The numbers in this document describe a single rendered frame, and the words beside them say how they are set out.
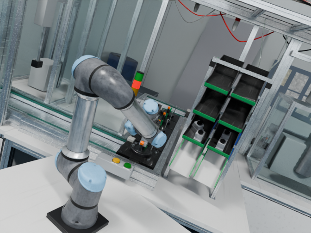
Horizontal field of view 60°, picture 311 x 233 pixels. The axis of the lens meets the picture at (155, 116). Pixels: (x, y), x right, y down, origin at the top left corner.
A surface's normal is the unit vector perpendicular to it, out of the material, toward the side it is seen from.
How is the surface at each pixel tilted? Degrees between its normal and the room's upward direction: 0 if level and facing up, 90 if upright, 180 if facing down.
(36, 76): 90
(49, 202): 0
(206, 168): 45
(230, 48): 77
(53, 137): 90
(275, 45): 90
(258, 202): 90
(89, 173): 8
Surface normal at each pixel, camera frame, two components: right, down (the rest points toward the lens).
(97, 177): 0.43, -0.82
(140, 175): -0.21, 0.24
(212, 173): -0.02, -0.51
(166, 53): -0.51, 0.10
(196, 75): -0.42, -0.10
